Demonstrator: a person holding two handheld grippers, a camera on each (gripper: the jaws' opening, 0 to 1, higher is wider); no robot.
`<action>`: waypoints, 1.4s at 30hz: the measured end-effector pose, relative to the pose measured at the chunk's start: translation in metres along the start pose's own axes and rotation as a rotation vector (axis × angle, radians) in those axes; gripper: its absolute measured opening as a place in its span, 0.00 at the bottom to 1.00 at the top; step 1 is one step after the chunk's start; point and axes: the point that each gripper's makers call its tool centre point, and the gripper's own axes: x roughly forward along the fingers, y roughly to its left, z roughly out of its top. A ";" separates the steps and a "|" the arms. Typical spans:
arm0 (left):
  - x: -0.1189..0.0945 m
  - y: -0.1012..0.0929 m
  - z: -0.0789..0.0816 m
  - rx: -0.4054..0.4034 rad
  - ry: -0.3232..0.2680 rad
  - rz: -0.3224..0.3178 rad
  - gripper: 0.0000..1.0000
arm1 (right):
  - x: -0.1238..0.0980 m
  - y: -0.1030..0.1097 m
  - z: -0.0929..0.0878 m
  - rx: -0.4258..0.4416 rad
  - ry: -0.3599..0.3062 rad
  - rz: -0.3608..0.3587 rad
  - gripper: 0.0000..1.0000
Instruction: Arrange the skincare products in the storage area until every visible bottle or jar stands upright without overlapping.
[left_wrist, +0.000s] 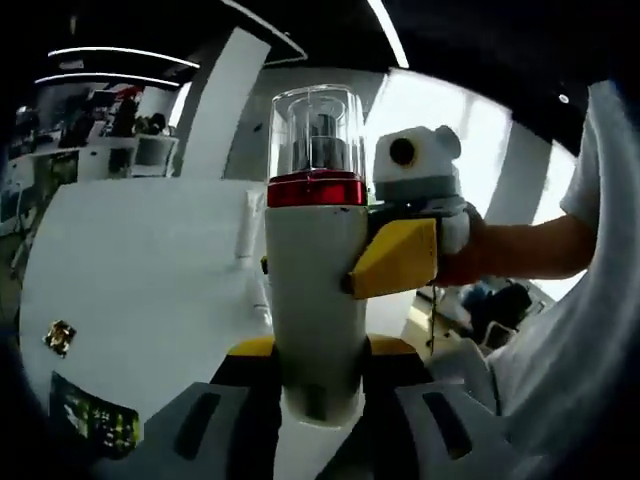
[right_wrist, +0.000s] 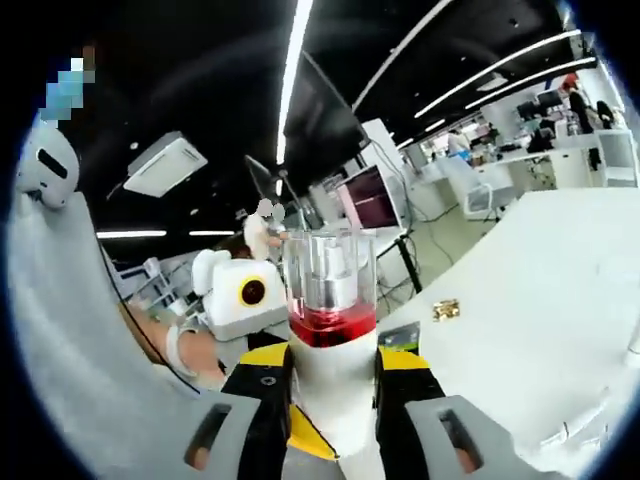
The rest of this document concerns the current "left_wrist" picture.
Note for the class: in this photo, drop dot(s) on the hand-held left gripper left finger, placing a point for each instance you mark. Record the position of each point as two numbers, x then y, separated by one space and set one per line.
225 420

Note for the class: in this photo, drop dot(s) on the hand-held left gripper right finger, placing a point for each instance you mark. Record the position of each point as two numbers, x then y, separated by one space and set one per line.
410 430

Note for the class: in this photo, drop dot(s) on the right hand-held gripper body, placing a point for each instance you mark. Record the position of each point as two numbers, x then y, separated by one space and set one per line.
420 170

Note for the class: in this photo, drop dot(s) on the white skincare bottle red band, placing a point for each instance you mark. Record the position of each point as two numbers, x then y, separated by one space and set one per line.
315 280

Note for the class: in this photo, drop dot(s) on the dark green skincare sachet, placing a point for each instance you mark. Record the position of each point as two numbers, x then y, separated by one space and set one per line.
95 412

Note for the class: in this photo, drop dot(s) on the gold foil skincare packet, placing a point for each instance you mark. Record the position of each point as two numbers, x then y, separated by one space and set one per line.
59 337

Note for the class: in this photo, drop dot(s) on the person's right hand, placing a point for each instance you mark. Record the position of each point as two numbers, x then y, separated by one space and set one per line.
475 265

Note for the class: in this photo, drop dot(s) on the ceiling light strip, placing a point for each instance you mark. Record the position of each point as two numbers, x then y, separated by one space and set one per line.
389 32

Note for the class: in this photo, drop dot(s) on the person's light t-shirt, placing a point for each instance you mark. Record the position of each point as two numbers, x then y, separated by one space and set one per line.
575 350

